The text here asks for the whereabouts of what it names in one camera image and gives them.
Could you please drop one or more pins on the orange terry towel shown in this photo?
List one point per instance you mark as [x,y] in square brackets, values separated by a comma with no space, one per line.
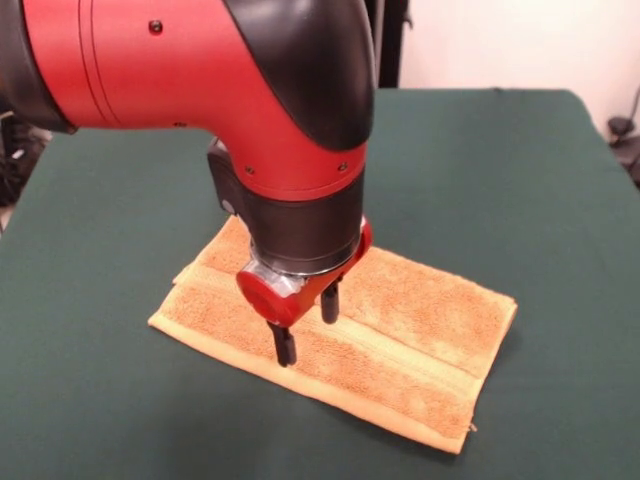
[425,325]

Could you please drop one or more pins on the dark green table cloth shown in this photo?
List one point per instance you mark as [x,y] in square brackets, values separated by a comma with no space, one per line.
[500,200]

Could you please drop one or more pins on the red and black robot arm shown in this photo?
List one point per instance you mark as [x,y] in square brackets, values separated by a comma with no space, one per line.
[175,65]

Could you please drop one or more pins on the black robot stand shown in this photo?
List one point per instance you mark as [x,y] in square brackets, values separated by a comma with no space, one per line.
[390,45]

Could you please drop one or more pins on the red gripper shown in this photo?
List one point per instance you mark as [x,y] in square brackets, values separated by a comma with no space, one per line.
[265,297]

